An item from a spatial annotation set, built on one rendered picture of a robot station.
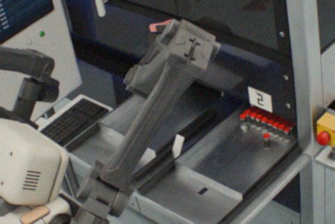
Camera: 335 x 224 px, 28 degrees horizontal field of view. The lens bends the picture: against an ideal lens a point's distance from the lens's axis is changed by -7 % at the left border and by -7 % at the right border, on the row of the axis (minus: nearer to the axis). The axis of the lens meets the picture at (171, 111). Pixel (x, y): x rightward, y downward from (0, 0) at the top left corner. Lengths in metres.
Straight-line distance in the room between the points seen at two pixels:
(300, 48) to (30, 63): 0.71
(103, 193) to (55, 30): 1.13
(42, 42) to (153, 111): 1.17
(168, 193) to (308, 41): 0.60
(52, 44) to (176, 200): 0.83
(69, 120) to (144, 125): 1.10
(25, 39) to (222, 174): 0.86
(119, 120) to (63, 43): 0.41
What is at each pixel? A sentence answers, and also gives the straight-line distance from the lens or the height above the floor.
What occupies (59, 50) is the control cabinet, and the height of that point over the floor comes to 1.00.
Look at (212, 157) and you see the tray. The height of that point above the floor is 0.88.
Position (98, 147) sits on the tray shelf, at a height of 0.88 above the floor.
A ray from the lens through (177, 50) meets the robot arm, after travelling 1.35.
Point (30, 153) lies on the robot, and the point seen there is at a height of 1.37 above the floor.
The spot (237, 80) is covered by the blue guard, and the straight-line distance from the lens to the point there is 2.11.
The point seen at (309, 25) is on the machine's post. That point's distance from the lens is 1.82.
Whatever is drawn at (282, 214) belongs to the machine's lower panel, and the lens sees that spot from 2.36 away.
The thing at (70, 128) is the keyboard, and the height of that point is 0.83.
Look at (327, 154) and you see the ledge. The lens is 2.08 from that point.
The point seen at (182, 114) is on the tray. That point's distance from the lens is 2.30.
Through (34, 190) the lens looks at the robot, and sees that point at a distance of 1.54.
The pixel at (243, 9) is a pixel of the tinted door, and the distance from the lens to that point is 1.94.
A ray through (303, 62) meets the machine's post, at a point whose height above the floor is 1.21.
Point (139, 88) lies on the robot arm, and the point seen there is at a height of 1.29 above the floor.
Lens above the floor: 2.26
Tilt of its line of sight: 36 degrees down
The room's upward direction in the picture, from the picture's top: 12 degrees counter-clockwise
